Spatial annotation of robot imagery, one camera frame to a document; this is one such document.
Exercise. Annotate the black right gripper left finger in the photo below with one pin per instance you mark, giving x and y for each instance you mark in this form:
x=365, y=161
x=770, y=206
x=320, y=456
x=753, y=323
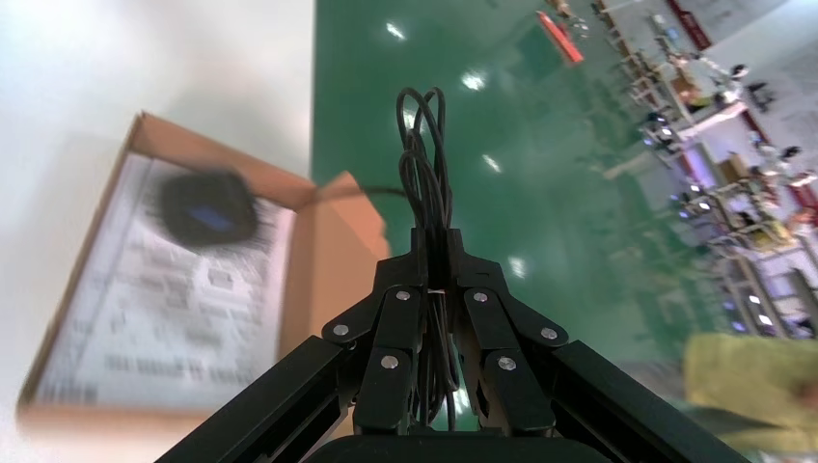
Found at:
x=390, y=358

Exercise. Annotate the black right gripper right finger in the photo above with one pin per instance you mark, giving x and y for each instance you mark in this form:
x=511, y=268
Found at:
x=505, y=364

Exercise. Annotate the brown cardboard box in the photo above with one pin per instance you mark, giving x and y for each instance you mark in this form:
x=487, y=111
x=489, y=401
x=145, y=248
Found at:
x=339, y=255

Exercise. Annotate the white printed instruction sheet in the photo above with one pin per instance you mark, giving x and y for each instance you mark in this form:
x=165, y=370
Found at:
x=160, y=319

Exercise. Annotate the person in yellow coat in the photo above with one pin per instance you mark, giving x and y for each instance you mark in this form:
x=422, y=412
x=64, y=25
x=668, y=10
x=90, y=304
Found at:
x=748, y=383

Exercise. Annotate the background workstation racks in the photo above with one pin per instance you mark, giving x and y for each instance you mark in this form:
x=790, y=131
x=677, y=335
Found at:
x=735, y=211

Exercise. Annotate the red long floor object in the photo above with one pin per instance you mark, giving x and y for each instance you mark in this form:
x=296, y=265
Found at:
x=562, y=38

